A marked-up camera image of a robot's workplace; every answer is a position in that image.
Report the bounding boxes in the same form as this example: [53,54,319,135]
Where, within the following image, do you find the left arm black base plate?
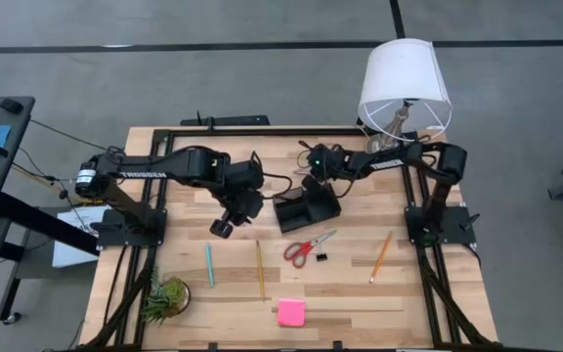
[96,207,168,247]

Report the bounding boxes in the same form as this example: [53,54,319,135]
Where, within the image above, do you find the pink sticky note pad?
[277,297,307,328]

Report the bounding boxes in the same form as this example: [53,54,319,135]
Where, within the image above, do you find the orange pencil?
[368,231,394,285]

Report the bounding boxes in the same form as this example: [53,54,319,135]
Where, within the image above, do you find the black desk organizer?
[272,181,342,234]

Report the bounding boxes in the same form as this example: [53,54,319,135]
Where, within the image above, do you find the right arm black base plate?
[405,204,477,245]

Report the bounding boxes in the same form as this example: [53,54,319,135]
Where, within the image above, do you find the white paper sheet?
[51,204,111,269]

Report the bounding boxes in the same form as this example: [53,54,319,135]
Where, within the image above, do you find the yellow pencil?
[256,239,268,301]

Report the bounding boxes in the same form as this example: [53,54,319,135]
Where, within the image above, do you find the black box behind table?
[179,110,271,127]

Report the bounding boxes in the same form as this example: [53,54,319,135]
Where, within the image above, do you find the black floor cable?
[29,118,111,153]

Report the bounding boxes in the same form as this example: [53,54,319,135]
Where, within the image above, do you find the red-handled scissors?
[282,228,338,270]

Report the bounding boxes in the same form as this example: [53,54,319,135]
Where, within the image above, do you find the black aluminium table frame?
[83,127,497,352]

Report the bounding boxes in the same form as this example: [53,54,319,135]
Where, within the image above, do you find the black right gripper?
[302,145,356,198]

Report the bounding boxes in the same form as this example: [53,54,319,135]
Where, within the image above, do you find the potted succulent plant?
[142,267,193,325]

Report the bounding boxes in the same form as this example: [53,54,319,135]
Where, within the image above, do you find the table lamp white shade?
[357,37,454,155]

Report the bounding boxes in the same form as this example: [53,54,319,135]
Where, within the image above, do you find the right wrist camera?
[308,146,330,173]

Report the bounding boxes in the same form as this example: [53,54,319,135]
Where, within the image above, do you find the teal pen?
[204,242,216,287]

